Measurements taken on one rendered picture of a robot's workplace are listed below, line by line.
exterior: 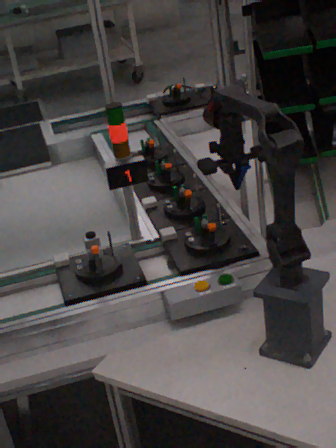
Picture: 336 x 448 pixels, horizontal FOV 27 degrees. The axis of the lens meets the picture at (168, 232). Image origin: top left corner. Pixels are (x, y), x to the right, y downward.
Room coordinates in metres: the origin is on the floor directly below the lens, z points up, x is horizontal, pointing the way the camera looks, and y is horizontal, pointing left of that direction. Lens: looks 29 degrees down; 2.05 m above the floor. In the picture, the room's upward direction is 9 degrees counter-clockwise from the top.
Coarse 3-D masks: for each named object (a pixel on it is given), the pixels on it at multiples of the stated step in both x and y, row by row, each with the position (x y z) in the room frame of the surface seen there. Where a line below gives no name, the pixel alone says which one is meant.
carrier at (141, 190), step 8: (176, 160) 2.38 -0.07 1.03; (160, 168) 2.35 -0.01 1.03; (176, 168) 2.45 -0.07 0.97; (184, 168) 2.44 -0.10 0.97; (152, 176) 2.35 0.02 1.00; (160, 176) 2.36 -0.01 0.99; (176, 176) 2.34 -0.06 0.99; (184, 176) 2.34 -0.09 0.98; (192, 176) 2.36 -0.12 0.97; (136, 184) 2.37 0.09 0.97; (144, 184) 2.36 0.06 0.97; (152, 184) 2.30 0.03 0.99; (160, 184) 2.29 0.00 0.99; (168, 184) 2.28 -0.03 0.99; (176, 184) 2.29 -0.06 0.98; (184, 184) 2.30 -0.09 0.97; (192, 184) 2.29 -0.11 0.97; (200, 184) 2.28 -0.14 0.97; (136, 192) 2.30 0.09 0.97; (144, 192) 2.29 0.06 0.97; (152, 192) 2.28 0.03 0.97; (160, 192) 2.27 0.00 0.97; (168, 192) 2.26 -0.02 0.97
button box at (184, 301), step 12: (180, 288) 1.65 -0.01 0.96; (192, 288) 1.64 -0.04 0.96; (216, 288) 1.63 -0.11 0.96; (228, 288) 1.62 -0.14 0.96; (240, 288) 1.63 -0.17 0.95; (168, 300) 1.61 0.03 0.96; (180, 300) 1.60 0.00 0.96; (192, 300) 1.60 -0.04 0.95; (204, 300) 1.61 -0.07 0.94; (216, 300) 1.61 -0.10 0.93; (228, 300) 1.62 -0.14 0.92; (240, 300) 1.63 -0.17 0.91; (168, 312) 1.62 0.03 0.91; (180, 312) 1.59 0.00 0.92; (192, 312) 1.60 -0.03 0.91; (204, 312) 1.61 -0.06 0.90
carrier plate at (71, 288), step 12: (120, 252) 1.89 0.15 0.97; (132, 252) 1.88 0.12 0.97; (72, 264) 1.86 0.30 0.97; (132, 264) 1.81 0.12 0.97; (60, 276) 1.80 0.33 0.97; (72, 276) 1.79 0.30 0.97; (120, 276) 1.75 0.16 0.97; (132, 276) 1.74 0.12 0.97; (144, 276) 1.73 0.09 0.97; (72, 288) 1.73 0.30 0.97; (84, 288) 1.72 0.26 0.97; (96, 288) 1.71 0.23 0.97; (108, 288) 1.70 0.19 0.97; (120, 288) 1.70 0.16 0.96; (132, 288) 1.70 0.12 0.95; (72, 300) 1.67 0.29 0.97; (84, 300) 1.68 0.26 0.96
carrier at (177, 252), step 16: (160, 240) 1.96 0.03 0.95; (176, 240) 1.91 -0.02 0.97; (192, 240) 1.83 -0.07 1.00; (208, 240) 1.84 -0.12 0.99; (224, 240) 1.83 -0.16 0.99; (240, 240) 1.85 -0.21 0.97; (176, 256) 1.81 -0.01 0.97; (192, 256) 1.80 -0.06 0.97; (208, 256) 1.78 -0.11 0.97; (224, 256) 1.77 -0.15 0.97; (240, 256) 1.76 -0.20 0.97; (256, 256) 1.77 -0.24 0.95; (192, 272) 1.73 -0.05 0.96
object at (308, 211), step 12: (300, 168) 1.96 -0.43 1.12; (300, 180) 1.93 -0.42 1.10; (312, 180) 1.90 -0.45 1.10; (300, 192) 1.90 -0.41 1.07; (312, 192) 1.90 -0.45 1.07; (300, 204) 1.88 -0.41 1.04; (312, 204) 1.87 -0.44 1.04; (300, 216) 1.85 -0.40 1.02; (312, 216) 1.85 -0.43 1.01; (300, 228) 1.82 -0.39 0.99
